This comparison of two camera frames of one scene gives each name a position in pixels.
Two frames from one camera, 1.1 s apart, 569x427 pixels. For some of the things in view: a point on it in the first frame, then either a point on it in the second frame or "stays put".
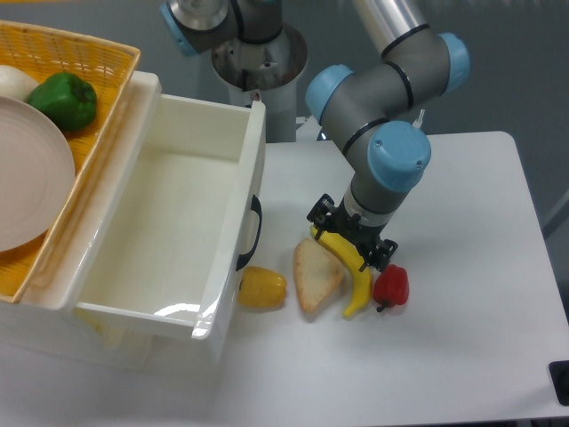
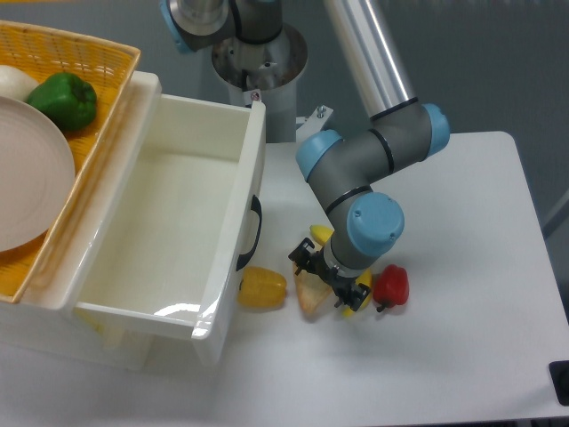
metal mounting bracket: (309, 129) stays put
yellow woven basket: (110, 67) stays put
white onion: (14, 84) stays put
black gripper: (339, 221) -> (344, 292)
